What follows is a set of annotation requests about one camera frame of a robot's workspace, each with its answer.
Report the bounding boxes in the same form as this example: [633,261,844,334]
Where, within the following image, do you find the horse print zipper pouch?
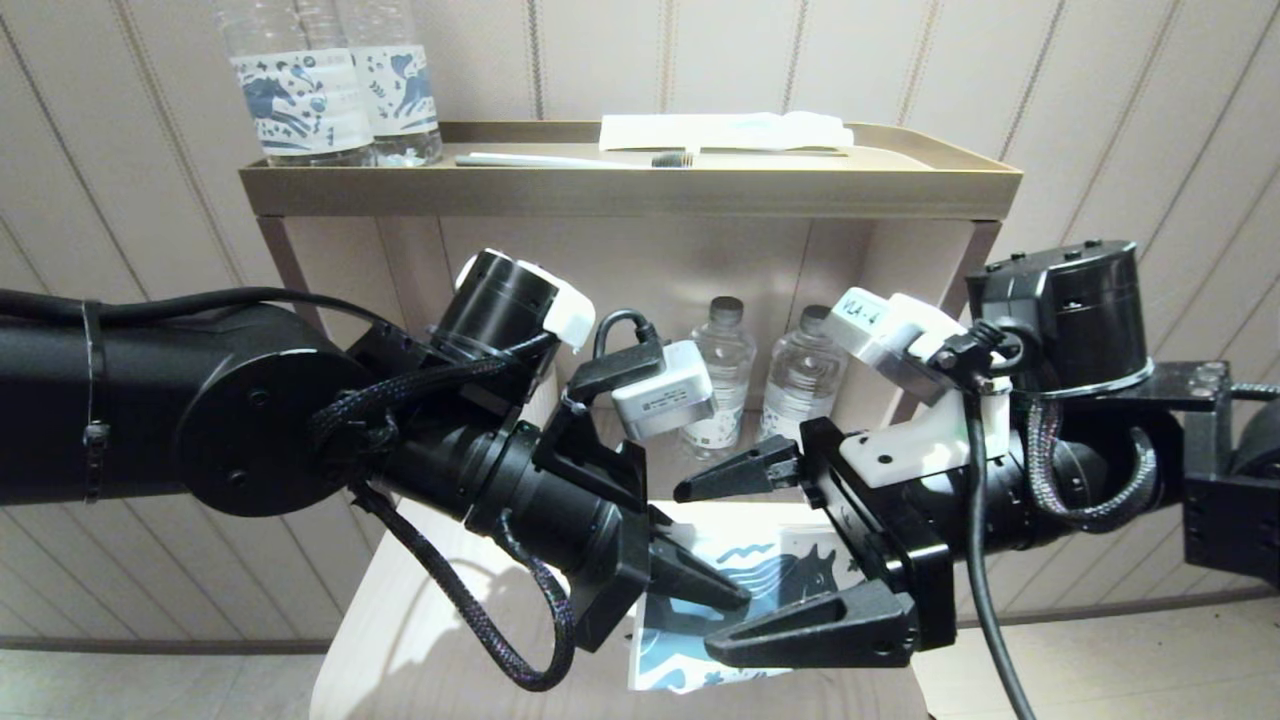
[627,500,871,696]

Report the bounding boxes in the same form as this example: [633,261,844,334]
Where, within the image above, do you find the small clear water bottle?
[762,305,846,448]
[680,296,758,459]

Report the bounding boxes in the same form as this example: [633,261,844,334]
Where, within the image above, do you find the beige shelf unit brown tray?
[240,122,1023,521]

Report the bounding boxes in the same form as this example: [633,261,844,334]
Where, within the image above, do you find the wrapped toothbrush white packet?
[598,112,854,153]

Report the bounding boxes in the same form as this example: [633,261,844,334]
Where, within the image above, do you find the grey toothbrush black bristles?
[455,152,694,170]

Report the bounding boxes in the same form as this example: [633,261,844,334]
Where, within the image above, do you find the clear bottle blue horse label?
[215,0,376,168]
[335,0,443,168]

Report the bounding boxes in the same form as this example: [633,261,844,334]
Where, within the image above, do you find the thin black right camera cable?
[935,325,1041,720]

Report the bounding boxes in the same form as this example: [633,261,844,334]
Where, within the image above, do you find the thin black camera cable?
[0,287,663,363]
[935,325,1041,720]

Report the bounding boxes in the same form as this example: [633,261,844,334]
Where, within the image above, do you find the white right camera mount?
[838,385,1013,489]

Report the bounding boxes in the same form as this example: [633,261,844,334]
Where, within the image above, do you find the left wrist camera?
[562,340,716,441]

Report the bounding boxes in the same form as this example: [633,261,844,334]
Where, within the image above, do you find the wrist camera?
[562,340,716,441]
[822,288,1011,406]

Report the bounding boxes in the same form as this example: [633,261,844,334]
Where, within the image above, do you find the braided right arm cable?
[1025,395,1159,534]

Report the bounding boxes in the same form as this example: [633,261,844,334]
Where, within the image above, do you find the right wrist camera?
[822,288,1011,406]

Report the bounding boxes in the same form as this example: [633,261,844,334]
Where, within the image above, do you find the thin black left camera cable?
[0,287,663,363]

